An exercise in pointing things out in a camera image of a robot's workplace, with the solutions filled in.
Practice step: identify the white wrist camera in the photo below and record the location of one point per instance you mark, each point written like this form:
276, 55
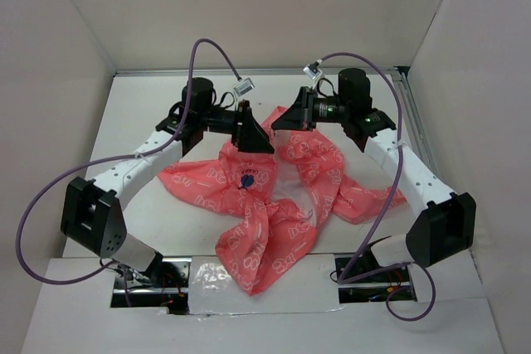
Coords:
242, 87
313, 71

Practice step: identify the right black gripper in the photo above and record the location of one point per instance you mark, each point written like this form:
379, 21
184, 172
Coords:
301, 113

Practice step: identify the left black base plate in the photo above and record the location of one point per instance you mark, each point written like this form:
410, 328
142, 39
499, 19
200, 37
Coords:
169, 291

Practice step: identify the pink patterned jacket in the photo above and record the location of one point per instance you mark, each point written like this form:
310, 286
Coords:
284, 200

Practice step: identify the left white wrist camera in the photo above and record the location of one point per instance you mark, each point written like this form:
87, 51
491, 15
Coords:
242, 87

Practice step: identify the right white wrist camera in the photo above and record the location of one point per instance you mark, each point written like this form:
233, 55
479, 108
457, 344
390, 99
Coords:
313, 71

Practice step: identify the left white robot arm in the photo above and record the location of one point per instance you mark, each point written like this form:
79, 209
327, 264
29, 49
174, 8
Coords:
93, 209

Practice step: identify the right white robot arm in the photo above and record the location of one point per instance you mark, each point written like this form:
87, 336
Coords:
445, 220

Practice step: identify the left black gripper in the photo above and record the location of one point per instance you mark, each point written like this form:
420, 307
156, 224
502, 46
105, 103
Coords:
248, 137

